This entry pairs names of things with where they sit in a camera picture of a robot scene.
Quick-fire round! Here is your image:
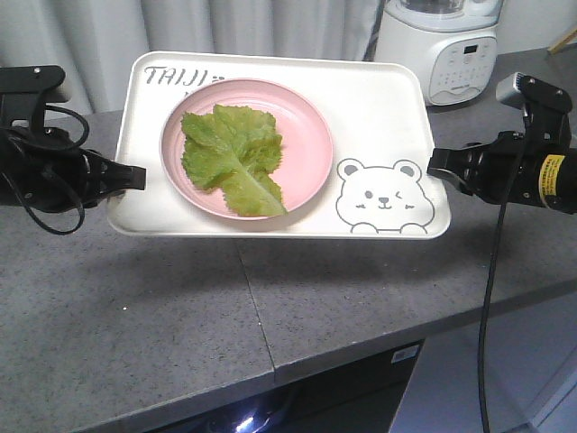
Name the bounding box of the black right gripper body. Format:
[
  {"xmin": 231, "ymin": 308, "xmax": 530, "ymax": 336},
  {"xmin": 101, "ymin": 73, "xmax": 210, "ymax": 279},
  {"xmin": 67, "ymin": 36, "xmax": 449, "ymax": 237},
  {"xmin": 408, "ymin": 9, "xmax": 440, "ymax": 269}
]
[{"xmin": 463, "ymin": 131, "xmax": 544, "ymax": 206}]

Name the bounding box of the grey cabinet door panel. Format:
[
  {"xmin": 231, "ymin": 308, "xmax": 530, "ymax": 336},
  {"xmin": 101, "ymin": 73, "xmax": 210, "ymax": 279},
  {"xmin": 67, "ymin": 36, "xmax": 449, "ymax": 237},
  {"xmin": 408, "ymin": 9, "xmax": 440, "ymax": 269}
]
[{"xmin": 391, "ymin": 293, "xmax": 576, "ymax": 432}]

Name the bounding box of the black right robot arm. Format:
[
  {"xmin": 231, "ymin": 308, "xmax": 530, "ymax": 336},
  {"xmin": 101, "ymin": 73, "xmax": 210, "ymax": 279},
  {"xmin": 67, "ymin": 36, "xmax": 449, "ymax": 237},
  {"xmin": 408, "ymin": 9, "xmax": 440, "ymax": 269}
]
[{"xmin": 427, "ymin": 131, "xmax": 576, "ymax": 214}]

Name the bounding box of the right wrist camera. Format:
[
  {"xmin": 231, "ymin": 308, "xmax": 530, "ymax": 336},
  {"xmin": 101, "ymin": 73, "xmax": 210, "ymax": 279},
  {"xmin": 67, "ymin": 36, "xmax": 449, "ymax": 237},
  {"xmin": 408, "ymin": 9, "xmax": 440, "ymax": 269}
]
[{"xmin": 496, "ymin": 72, "xmax": 573, "ymax": 152}]

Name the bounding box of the cream bear serving tray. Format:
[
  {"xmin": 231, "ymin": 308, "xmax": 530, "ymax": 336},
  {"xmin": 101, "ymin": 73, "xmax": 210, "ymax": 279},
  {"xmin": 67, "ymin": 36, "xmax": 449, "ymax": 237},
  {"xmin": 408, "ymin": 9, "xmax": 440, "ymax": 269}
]
[{"xmin": 107, "ymin": 51, "xmax": 451, "ymax": 240}]

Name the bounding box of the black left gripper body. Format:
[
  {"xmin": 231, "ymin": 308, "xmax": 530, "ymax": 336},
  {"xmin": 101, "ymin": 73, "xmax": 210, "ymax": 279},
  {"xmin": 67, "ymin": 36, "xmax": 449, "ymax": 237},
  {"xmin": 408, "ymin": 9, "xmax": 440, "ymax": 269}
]
[{"xmin": 8, "ymin": 128, "xmax": 110, "ymax": 212}]

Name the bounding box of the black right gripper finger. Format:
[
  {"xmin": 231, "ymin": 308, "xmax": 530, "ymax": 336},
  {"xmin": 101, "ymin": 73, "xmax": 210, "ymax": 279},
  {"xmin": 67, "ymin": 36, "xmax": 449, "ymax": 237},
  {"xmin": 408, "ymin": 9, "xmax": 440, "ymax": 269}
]
[{"xmin": 426, "ymin": 148, "xmax": 472, "ymax": 196}]

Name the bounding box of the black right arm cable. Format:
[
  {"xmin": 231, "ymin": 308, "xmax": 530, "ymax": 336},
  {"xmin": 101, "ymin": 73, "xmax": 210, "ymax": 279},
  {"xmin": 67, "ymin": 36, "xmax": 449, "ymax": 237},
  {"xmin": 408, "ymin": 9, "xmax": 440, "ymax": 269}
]
[{"xmin": 477, "ymin": 103, "xmax": 533, "ymax": 433}]

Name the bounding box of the green lettuce leaf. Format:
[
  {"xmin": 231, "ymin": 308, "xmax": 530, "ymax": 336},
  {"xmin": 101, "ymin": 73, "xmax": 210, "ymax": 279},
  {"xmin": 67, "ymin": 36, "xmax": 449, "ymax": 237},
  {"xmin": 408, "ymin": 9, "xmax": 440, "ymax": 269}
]
[{"xmin": 180, "ymin": 105, "xmax": 288, "ymax": 217}]

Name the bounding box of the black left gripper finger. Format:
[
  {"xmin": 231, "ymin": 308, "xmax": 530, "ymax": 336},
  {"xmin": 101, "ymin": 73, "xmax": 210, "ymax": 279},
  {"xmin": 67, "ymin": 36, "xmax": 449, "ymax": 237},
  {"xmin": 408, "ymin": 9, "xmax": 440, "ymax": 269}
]
[{"xmin": 105, "ymin": 161, "xmax": 146, "ymax": 197}]

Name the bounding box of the pink round plate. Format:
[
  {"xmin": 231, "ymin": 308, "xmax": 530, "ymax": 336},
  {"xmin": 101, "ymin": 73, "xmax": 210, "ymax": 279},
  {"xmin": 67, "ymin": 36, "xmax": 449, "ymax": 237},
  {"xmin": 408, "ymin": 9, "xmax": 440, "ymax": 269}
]
[{"xmin": 160, "ymin": 78, "xmax": 334, "ymax": 220}]

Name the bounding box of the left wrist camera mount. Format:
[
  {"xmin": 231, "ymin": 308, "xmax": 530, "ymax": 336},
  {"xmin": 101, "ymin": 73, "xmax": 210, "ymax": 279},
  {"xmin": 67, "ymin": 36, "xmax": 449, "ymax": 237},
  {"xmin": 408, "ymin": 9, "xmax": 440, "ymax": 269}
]
[{"xmin": 1, "ymin": 65, "xmax": 71, "ymax": 132}]

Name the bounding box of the black disinfection cabinet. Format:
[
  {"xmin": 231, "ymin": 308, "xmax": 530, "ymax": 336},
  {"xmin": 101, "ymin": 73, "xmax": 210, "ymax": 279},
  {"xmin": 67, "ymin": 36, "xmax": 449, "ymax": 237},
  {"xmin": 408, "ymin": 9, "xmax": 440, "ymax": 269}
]
[{"xmin": 192, "ymin": 341, "xmax": 423, "ymax": 432}]

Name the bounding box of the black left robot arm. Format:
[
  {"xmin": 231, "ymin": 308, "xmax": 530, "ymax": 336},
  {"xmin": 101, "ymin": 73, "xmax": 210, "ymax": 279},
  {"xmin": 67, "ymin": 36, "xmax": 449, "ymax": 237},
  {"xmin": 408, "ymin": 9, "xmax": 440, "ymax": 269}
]
[{"xmin": 1, "ymin": 127, "xmax": 146, "ymax": 213}]

